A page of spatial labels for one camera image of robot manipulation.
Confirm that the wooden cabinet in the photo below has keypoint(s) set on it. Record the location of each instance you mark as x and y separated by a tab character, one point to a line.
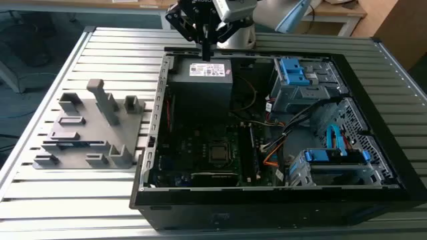
401	30

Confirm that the black round bin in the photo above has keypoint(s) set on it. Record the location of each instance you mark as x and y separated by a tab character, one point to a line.
34	50

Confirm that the wooden desk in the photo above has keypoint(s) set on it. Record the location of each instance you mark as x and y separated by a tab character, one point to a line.
334	11

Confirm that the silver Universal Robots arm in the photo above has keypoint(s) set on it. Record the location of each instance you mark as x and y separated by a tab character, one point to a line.
241	37

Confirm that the CPU socket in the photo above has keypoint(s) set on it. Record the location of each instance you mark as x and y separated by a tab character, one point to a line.
221	143

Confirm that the grey metal drive cage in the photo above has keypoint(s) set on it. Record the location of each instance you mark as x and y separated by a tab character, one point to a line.
310	95

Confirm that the dark green motherboard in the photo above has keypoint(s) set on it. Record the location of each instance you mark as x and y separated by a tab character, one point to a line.
188	155

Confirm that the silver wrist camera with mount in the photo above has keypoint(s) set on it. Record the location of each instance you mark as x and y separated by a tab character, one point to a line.
234	11

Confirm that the grey parts rack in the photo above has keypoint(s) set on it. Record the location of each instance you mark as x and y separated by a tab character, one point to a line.
97	130

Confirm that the RAM stick with blue label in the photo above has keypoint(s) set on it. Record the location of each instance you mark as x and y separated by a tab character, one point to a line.
72	144

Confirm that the grey power supply unit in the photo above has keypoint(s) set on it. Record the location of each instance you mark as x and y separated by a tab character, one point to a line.
201	92

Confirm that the black graphics card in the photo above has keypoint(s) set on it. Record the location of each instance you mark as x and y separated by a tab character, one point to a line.
214	180

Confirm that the black open PC case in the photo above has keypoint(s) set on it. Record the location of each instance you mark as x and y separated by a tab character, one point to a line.
268	197

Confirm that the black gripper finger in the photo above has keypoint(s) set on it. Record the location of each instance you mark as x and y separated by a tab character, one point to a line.
230	31
182	27

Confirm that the grey metal disk bay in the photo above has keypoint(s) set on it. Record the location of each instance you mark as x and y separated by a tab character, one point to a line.
334	170

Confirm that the silver CPU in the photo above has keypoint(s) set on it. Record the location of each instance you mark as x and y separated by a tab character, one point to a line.
221	152

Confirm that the blue carrier with black disk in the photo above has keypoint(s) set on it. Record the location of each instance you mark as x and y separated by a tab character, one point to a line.
321	155

